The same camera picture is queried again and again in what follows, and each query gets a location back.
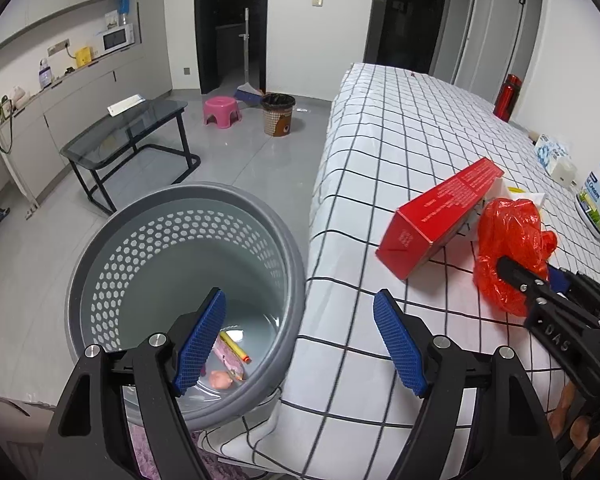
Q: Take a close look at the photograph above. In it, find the red plastic bag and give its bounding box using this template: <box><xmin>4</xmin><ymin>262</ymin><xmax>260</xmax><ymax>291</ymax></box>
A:
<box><xmin>474</xmin><ymin>198</ymin><xmax>558</xmax><ymax>318</ymax></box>

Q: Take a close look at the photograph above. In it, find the pink rubber pig toy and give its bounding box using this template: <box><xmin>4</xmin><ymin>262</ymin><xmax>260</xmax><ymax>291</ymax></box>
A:
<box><xmin>209</xmin><ymin>370</ymin><xmax>234</xmax><ymax>391</ymax></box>

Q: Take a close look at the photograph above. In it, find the red toothpaste box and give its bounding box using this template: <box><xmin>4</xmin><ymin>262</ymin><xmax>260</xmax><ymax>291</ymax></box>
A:
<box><xmin>376</xmin><ymin>157</ymin><xmax>504</xmax><ymax>281</ymax></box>

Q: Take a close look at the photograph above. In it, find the pink snack wrapper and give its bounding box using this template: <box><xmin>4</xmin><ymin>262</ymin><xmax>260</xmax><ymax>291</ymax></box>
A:
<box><xmin>212</xmin><ymin>336</ymin><xmax>245</xmax><ymax>382</ymax></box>

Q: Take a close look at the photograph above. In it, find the yellow marker pen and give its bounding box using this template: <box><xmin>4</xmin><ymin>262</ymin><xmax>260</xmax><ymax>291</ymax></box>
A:
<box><xmin>220</xmin><ymin>330</ymin><xmax>251</xmax><ymax>364</ymax></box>

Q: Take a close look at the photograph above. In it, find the grey perforated laundry basket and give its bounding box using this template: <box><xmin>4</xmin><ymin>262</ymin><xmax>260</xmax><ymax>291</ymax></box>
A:
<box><xmin>65</xmin><ymin>182</ymin><xmax>306</xmax><ymax>431</ymax></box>

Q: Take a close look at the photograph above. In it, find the blue white tissue pack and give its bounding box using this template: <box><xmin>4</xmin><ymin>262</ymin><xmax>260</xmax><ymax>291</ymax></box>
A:
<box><xmin>534</xmin><ymin>134</ymin><xmax>577</xmax><ymax>188</ymax></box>

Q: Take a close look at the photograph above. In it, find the red thermos bottle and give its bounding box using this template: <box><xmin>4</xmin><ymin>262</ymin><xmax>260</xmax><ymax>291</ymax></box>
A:
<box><xmin>493</xmin><ymin>74</ymin><xmax>522</xmax><ymax>122</ymax></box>

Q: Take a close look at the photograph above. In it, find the white black checked bed cover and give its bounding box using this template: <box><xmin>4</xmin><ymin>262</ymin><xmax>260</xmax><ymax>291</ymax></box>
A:
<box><xmin>198</xmin><ymin>63</ymin><xmax>600</xmax><ymax>479</ymax></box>

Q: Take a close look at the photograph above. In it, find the black glass coffee table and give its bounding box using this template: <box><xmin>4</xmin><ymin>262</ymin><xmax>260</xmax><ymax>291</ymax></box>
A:
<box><xmin>60</xmin><ymin>98</ymin><xmax>201</xmax><ymax>214</ymax></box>

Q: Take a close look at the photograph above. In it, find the pink plastic stool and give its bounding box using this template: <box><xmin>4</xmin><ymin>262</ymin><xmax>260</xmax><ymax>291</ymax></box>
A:
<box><xmin>202</xmin><ymin>96</ymin><xmax>242</xmax><ymax>129</ymax></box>

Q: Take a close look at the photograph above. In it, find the brown patterned waste bin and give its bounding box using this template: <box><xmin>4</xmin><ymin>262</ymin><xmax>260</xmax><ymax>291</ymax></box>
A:
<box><xmin>261</xmin><ymin>93</ymin><xmax>296</xmax><ymax>136</ymax></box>

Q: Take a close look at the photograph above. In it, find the broom with blue dustpan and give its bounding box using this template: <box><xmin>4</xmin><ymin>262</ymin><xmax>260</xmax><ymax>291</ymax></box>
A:
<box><xmin>234</xmin><ymin>8</ymin><xmax>263</xmax><ymax>106</ymax></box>

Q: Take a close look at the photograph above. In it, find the grey kitchen cabinet counter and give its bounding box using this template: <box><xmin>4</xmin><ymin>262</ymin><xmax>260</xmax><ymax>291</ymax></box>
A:
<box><xmin>0</xmin><ymin>0</ymin><xmax>172</xmax><ymax>202</ymax></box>

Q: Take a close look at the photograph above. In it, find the yellow container on counter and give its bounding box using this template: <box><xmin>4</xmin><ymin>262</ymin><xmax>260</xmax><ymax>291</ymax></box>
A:
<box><xmin>74</xmin><ymin>47</ymin><xmax>93</xmax><ymax>68</ymax></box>

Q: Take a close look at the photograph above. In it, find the white microwave oven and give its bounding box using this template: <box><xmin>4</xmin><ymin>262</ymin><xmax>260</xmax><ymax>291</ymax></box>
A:
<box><xmin>97</xmin><ymin>23</ymin><xmax>135</xmax><ymax>56</ymax></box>

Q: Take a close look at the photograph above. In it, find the clear purple-label bottle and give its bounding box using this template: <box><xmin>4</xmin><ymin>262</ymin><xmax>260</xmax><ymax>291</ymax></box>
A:
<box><xmin>38</xmin><ymin>58</ymin><xmax>54</xmax><ymax>90</ymax></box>

